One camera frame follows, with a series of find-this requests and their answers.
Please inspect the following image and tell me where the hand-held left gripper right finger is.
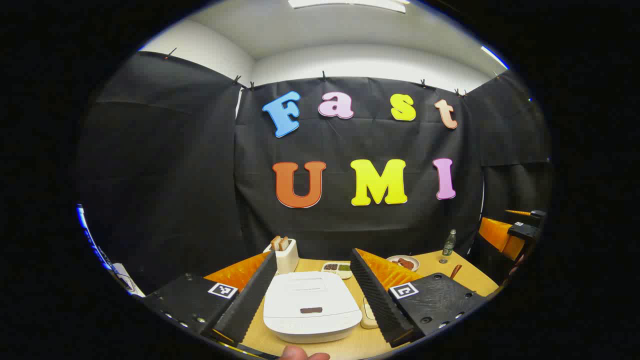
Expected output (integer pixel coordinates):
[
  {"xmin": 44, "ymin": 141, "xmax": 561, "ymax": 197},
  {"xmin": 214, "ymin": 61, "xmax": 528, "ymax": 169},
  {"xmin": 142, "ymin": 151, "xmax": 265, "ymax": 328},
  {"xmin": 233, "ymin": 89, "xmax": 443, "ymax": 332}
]
[{"xmin": 349, "ymin": 247, "xmax": 488, "ymax": 348}]

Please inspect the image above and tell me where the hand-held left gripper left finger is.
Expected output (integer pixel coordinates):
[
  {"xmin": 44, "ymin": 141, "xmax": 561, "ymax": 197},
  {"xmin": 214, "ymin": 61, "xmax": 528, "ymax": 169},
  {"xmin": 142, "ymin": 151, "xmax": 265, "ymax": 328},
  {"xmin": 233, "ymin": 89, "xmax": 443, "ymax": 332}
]
[{"xmin": 144, "ymin": 250, "xmax": 278, "ymax": 346}]

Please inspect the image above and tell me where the clear box of rice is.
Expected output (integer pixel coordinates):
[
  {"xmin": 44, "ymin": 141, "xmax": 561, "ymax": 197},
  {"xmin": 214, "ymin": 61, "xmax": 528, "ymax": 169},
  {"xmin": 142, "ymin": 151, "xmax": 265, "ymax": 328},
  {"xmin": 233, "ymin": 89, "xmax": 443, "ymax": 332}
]
[{"xmin": 361, "ymin": 296, "xmax": 381, "ymax": 330}]

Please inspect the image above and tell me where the white rice cooker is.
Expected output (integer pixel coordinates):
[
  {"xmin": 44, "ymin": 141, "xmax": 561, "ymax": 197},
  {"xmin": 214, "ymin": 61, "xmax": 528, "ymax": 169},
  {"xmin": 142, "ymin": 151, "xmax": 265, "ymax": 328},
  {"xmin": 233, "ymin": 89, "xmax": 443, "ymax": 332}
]
[{"xmin": 262, "ymin": 271, "xmax": 363, "ymax": 344}]

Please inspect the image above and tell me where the white divided grain dish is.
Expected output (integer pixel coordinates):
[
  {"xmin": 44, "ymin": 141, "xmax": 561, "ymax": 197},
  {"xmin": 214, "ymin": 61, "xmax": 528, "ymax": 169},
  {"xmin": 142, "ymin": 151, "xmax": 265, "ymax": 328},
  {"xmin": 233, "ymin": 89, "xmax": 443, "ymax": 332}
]
[{"xmin": 321, "ymin": 262, "xmax": 354, "ymax": 280}]

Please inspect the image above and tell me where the white round plate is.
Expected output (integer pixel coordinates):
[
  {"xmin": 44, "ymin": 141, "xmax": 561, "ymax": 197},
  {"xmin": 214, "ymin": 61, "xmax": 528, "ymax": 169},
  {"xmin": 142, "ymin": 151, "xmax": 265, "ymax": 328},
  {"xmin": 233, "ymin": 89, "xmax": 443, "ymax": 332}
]
[{"xmin": 386, "ymin": 255, "xmax": 421, "ymax": 272}]

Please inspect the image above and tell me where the white toaster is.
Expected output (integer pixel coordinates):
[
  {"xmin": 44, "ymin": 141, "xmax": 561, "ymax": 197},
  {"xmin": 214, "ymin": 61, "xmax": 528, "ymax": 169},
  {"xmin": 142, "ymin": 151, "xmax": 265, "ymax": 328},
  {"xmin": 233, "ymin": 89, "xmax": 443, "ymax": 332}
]
[{"xmin": 263, "ymin": 239, "xmax": 300, "ymax": 275}]

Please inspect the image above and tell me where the black backdrop cloth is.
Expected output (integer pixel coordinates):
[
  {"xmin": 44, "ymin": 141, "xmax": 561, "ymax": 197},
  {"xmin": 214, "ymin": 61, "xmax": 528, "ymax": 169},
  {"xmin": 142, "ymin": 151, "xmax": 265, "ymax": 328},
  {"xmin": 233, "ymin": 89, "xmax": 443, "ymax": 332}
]
[{"xmin": 77, "ymin": 50, "xmax": 553, "ymax": 296}]

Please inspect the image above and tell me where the white and blue panel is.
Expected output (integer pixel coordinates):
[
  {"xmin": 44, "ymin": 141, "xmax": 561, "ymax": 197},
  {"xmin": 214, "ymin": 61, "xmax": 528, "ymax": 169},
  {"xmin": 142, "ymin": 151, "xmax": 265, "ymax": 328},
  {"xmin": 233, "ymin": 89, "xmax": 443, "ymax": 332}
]
[{"xmin": 76, "ymin": 204, "xmax": 147, "ymax": 299}]

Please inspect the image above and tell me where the ceiling light panel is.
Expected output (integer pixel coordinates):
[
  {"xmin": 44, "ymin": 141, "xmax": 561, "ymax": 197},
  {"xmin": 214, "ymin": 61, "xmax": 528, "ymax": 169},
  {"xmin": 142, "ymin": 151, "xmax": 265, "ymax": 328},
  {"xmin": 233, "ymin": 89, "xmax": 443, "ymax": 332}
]
[{"xmin": 288, "ymin": 0, "xmax": 407, "ymax": 14}]

